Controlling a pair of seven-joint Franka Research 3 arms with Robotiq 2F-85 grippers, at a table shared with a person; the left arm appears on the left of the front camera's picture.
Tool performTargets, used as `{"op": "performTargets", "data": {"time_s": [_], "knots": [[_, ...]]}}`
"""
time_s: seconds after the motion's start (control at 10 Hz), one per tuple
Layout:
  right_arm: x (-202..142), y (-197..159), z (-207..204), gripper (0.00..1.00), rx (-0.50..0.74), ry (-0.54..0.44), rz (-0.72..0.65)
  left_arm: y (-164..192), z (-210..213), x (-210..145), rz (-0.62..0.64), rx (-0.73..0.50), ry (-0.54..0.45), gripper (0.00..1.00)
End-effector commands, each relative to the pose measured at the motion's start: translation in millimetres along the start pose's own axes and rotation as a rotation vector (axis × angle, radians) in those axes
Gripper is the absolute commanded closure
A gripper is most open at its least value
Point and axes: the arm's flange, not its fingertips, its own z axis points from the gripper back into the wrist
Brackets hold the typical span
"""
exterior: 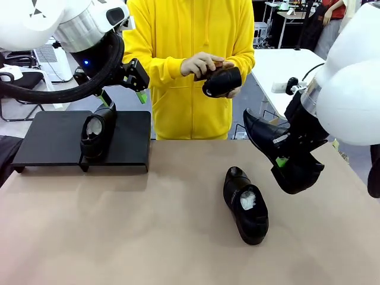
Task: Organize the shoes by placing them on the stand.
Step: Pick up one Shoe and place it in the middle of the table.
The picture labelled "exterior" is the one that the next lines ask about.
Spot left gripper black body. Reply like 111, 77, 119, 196
70, 33, 121, 83

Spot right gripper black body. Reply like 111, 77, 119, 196
284, 91, 330, 156

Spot black leather dress shoe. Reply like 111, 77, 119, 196
202, 66, 242, 99
80, 102, 118, 162
223, 166, 270, 246
243, 108, 325, 195

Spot brown wooden shoe brush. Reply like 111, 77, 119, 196
194, 60, 228, 81

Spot person's left forearm yellow sleeve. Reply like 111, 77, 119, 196
234, 50, 255, 93

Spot person's right forearm yellow sleeve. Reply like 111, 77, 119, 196
123, 53, 185, 90

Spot person's right hand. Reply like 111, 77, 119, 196
180, 52, 226, 77

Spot person's left hand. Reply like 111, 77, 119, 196
221, 61, 243, 99

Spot white floor appliance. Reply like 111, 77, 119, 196
33, 38, 74, 83

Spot white table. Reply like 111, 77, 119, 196
252, 49, 327, 119

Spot person in yellow hoodie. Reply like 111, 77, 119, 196
122, 0, 255, 141

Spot black office chair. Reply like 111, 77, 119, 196
0, 52, 47, 122

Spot figure in red top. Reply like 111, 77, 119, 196
313, 0, 348, 60

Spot black hanging garment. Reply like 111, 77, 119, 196
300, 0, 326, 52

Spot black fabric cover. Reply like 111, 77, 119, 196
0, 135, 24, 189

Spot thin black cable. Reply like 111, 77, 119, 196
302, 62, 327, 81

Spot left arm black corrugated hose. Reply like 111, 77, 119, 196
0, 32, 125, 105

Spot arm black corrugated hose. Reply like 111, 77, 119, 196
367, 144, 380, 199
0, 32, 125, 105

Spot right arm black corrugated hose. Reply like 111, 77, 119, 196
367, 144, 380, 199

